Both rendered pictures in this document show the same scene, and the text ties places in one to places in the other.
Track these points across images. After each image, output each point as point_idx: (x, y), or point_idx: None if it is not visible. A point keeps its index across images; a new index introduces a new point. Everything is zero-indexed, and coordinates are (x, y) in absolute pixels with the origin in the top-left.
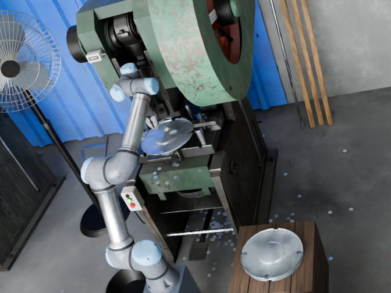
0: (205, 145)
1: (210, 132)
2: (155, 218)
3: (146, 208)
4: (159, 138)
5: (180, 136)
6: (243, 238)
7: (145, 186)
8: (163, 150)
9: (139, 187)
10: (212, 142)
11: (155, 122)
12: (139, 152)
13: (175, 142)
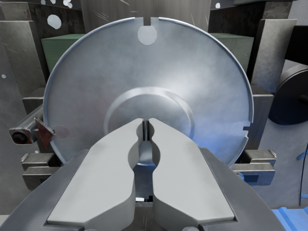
0: (40, 98)
1: (50, 145)
2: (216, 19)
3: (229, 9)
4: (175, 122)
5: (94, 121)
6: None
7: (232, 34)
8: (140, 44)
9: (247, 26)
10: (24, 106)
11: (108, 151)
12: (255, 107)
13: (99, 88)
